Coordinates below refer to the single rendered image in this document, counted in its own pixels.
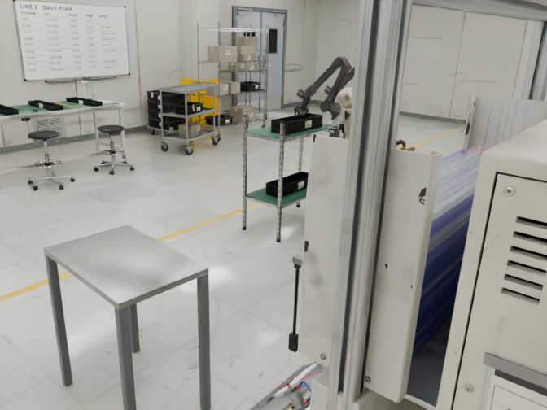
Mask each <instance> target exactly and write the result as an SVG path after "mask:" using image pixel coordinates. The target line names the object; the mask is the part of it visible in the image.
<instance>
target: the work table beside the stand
mask: <svg viewBox="0 0 547 410"><path fill-rule="evenodd" d="M44 255H45V261H46V271H47V277H48V283H49V289H50V300H51V306H52V312H53V317H54V323H55V334H56V341H57V347H58V353H59V363H60V369H61V375H62V381H63V384H64V385H65V386H70V385H71V384H73V382H72V370H71V364H70V358H69V351H68V340H67V334H66V327H65V321H64V314H63V303H62V296H61V290H60V284H59V272H58V266H57V264H59V265H60V266H61V267H63V268H64V269H66V270H67V271H68V272H70V273H71V274H72V275H73V276H74V277H76V278H77V279H78V280H80V281H81V282H83V283H84V284H85V285H87V286H88V287H89V288H90V289H91V290H93V291H94V292H95V293H97V294H98V295H100V296H101V297H102V298H104V299H105V300H107V301H108V302H109V303H110V304H111V305H113V306H114V309H115V318H116V336H117V345H118V354H119V362H120V379H121V389H122V398H123V407H124V410H137V409H136V399H135V389H134V379H133V359H132V352H133V353H136V352H138V351H140V344H139V333H138V312H137V303H139V302H141V301H143V300H145V299H149V298H150V297H153V296H155V295H158V294H161V293H163V292H165V291H167V290H171V289H172V288H175V287H177V286H180V285H182V284H185V283H187V282H189V281H193V280H194V279H196V278H197V302H198V334H199V396H200V409H201V410H210V409H211V373H210V324H209V274H208V267H206V266H204V265H202V264H200V263H199V262H197V261H195V260H193V259H191V258H189V257H187V256H185V255H183V254H182V253H180V252H178V251H175V250H174V249H173V248H171V247H169V246H166V245H164V244H163V243H161V242H159V241H157V240H155V239H154V238H151V237H149V236H147V235H146V234H144V233H142V232H140V231H138V230H136V229H135V228H133V227H131V226H129V225H123V226H120V227H117V228H114V229H109V230H105V231H102V232H99V233H94V234H91V235H88V236H85V237H82V238H77V239H73V240H71V241H67V242H62V243H60V244H56V245H53V246H48V247H45V248H44Z"/></svg>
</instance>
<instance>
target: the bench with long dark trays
mask: <svg viewBox="0 0 547 410"><path fill-rule="evenodd" d="M50 103H55V104H59V105H63V110H57V111H51V110H47V109H42V108H39V107H34V106H30V105H28V104H24V105H14V106H8V107H12V108H15V109H18V110H19V114H16V115H8V116H6V115H3V114H0V124H4V123H10V122H18V121H21V118H24V115H27V118H28V117H29V118H30V120H38V119H45V118H52V117H60V116H72V115H80V114H86V113H93V118H94V135H95V144H96V151H97V153H92V154H88V155H79V156H74V157H70V158H65V159H57V160H59V161H61V162H62V163H64V162H68V161H73V160H78V159H85V158H90V157H95V156H99V155H103V154H101V152H99V151H100V147H99V144H101V145H104V146H109V147H110V143H106V142H101V141H99V138H98V130H97V127H98V121H97V112H101V111H114V110H119V120H120V126H123V127H124V121H123V109H122V107H125V104H124V103H120V102H113V103H104V104H103V105H102V106H96V107H91V106H86V105H81V104H77V103H73V102H67V101H58V102H50ZM33 110H38V112H37V113H35V112H33ZM120 140H121V146H116V145H114V148H115V149H121V150H124V151H125V131H124V130H123V131H122V132H120ZM122 159H126V153H124V154H122ZM31 168H37V167H35V166H34V165H33V164H31V165H26V166H22V167H17V168H8V169H4V170H0V175H1V174H5V173H9V172H18V171H22V170H26V169H31Z"/></svg>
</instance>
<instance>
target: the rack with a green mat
mask: <svg viewBox="0 0 547 410"><path fill-rule="evenodd" d="M336 125H338V124H336ZM336 125H332V124H322V127H320V128H315V129H310V130H305V131H302V132H298V133H292V134H288V135H285V121H280V134H279V133H271V126H269V127H264V128H260V129H253V130H248V131H247V115H243V226H242V230H246V229H247V199H248V200H251V201H253V202H256V203H261V204H264V205H266V206H269V207H274V208H277V209H278V212H277V235H276V242H281V222H282V208H284V207H288V206H290V205H292V204H294V203H296V207H300V201H302V200H305V199H306V196H307V188H305V189H302V190H299V191H296V192H295V193H292V194H289V195H286V196H282V180H283V158H284V142H289V141H293V140H296V139H299V140H300V148H299V166H298V172H302V159H303V143H304V137H309V136H312V133H316V132H320V131H324V132H329V129H328V128H329V127H333V126H336ZM247 136H250V137H258V138H262V139H265V140H270V141H274V142H279V165H278V197H277V198H276V197H274V196H270V195H267V194H266V187H265V188H263V189H260V190H256V191H253V192H251V193H248V194H247Z"/></svg>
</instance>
